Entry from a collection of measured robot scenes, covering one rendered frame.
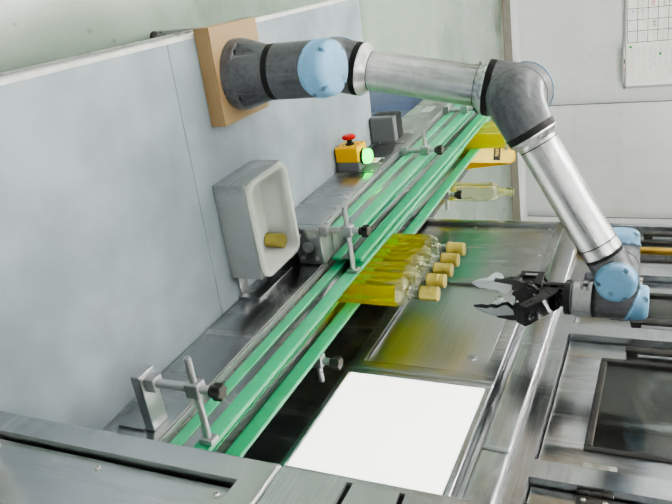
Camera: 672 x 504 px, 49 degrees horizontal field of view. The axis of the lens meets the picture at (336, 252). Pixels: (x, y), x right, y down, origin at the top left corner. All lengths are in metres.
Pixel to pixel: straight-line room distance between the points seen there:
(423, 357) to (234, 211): 0.54
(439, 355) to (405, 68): 0.65
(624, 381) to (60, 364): 1.13
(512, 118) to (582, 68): 6.22
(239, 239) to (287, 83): 0.35
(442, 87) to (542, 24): 6.05
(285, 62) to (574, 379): 0.91
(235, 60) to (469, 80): 0.48
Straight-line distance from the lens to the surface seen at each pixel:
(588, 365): 1.74
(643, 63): 7.56
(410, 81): 1.58
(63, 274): 1.28
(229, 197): 1.58
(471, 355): 1.69
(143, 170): 1.42
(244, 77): 1.55
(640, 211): 8.01
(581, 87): 7.66
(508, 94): 1.42
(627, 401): 1.64
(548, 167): 1.41
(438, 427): 1.49
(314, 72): 1.49
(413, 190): 2.16
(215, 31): 1.57
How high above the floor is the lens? 1.66
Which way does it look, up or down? 25 degrees down
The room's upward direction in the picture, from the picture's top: 93 degrees clockwise
